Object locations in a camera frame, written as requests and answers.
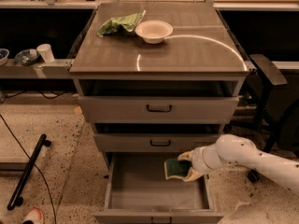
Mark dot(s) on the grey open bottom drawer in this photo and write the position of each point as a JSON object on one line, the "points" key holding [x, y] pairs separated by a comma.
{"points": [[139, 193]]}

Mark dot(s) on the white and red shoe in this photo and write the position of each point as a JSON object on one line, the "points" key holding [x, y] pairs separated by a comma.
{"points": [[34, 216]]}

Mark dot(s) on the black office chair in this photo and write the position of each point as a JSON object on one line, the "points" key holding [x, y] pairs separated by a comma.
{"points": [[276, 95]]}

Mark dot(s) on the grey middle drawer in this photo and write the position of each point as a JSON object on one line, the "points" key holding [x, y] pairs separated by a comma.
{"points": [[154, 137]]}

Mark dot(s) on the grey drawer cabinet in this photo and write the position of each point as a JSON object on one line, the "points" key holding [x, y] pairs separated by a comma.
{"points": [[200, 49]]}

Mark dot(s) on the green and yellow sponge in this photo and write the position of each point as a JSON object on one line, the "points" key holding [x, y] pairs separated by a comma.
{"points": [[173, 168]]}

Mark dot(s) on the blue patterned bowl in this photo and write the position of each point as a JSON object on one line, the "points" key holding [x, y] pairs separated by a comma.
{"points": [[27, 57]]}

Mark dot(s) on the grey side shelf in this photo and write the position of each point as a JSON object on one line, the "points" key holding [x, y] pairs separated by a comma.
{"points": [[59, 69]]}

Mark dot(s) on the white paper cup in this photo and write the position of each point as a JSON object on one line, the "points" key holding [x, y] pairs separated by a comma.
{"points": [[46, 52]]}

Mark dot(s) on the grey top drawer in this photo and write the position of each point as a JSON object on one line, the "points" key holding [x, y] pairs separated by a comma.
{"points": [[180, 102]]}

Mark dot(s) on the blue white bowl at edge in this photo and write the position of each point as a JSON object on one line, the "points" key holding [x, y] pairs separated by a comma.
{"points": [[3, 56]]}

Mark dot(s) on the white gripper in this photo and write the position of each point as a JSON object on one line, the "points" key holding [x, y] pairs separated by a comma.
{"points": [[196, 161]]}

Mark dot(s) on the green crumpled chip bag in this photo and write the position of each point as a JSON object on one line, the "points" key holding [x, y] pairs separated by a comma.
{"points": [[127, 22]]}

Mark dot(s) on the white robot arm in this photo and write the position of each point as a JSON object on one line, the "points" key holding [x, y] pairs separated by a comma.
{"points": [[234, 150]]}

